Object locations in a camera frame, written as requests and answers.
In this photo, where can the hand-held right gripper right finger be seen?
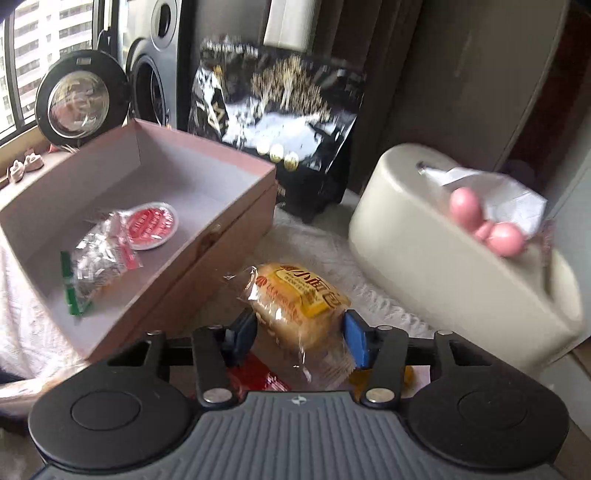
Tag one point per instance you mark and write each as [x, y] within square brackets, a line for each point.
[356, 339]

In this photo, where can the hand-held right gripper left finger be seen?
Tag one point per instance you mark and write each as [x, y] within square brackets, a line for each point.
[241, 339]

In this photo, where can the large red snack packet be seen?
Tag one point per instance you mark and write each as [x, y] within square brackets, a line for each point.
[258, 378]

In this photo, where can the bread packet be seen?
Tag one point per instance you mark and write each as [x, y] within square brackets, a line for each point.
[295, 304]

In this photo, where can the pink cardboard box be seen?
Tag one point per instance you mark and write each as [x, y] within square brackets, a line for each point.
[184, 184]

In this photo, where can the beige tissue box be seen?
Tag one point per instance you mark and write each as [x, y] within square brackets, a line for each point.
[438, 286]

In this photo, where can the round red jelly cup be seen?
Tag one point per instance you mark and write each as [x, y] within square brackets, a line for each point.
[151, 226]

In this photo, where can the clear green-edged snack packet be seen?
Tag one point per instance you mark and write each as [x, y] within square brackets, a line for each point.
[99, 263]

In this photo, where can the small pink ball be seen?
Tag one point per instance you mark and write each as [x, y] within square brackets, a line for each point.
[484, 232]

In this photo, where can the large pink ball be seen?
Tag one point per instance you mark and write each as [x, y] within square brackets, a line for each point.
[507, 239]
[465, 207]

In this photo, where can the pink balls in clear bag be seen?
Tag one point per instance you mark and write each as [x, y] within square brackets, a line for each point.
[503, 194]

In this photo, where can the black and gold bag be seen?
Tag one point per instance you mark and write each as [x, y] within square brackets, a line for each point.
[277, 120]

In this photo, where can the dark grey washing machine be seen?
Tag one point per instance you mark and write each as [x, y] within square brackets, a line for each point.
[150, 90]

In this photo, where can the small pink figurine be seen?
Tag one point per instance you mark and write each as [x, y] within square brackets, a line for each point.
[33, 160]
[16, 170]

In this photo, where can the beige cabinet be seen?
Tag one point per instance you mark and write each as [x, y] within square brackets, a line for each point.
[485, 83]

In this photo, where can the round black washer door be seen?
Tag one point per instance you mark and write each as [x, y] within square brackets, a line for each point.
[78, 99]

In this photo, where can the brown curtain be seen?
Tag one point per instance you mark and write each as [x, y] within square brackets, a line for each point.
[369, 32]

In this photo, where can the white curtain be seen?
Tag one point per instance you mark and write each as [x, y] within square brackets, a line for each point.
[288, 23]

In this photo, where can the dark grey dryer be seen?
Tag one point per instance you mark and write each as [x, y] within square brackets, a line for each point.
[168, 21]

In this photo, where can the window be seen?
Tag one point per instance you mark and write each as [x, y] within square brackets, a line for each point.
[32, 50]

